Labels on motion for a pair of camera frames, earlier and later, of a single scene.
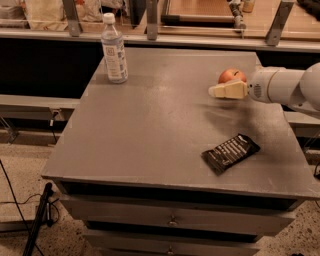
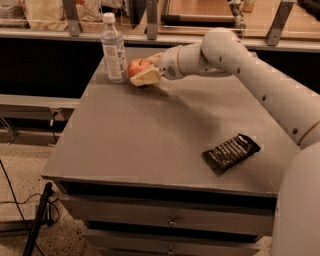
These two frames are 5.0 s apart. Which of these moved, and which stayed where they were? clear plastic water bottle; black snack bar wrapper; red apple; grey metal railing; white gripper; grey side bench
Moved: white gripper; red apple
Stayed: grey side bench; clear plastic water bottle; grey metal railing; black snack bar wrapper
